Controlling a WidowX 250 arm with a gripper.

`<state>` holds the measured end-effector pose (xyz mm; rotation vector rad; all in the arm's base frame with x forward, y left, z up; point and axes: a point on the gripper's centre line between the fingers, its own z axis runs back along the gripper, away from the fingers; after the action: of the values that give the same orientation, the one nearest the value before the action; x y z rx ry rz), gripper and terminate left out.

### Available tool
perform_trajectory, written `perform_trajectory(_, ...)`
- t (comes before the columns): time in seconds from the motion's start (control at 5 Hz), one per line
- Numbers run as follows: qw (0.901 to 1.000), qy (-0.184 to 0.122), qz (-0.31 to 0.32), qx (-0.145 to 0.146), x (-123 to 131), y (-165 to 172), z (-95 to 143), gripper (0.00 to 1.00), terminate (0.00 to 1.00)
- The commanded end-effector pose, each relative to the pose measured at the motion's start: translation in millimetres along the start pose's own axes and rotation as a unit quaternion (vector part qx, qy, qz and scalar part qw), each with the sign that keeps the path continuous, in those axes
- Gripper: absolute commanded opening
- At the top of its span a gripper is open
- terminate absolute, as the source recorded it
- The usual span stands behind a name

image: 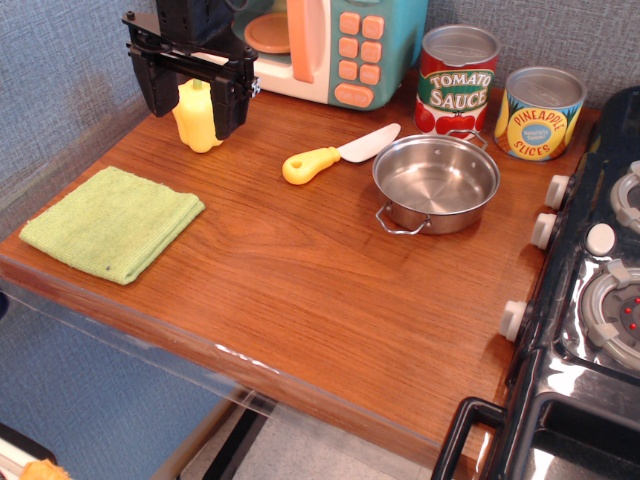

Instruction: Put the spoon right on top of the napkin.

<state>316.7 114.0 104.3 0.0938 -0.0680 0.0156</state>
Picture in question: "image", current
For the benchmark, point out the pineapple slices can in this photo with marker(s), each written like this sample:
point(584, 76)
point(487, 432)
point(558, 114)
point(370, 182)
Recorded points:
point(539, 112)

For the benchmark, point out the tomato sauce can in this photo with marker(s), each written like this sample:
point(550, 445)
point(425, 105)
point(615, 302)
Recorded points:
point(456, 76)

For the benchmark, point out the black toy stove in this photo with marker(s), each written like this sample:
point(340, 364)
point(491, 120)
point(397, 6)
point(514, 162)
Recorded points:
point(572, 409)

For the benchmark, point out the teal toy microwave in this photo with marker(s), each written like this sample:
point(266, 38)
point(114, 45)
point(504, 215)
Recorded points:
point(349, 54)

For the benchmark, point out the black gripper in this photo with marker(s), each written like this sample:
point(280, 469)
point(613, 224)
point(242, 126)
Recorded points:
point(196, 39)

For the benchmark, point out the yellow handled toy knife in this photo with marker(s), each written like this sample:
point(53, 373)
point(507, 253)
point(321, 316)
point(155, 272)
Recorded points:
point(300, 168)

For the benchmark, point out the yellow toy bell pepper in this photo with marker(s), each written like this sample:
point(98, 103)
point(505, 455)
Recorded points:
point(194, 116)

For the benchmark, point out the small steel pot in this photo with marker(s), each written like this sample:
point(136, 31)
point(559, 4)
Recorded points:
point(433, 184)

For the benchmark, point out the green rag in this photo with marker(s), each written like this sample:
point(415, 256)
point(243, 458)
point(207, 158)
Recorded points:
point(113, 226)

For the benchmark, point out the white stove knob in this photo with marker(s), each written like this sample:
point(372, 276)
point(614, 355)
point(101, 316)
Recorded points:
point(511, 319)
point(543, 229)
point(556, 191)

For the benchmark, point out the orange object at corner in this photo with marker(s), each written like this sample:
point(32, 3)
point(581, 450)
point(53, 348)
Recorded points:
point(43, 470)

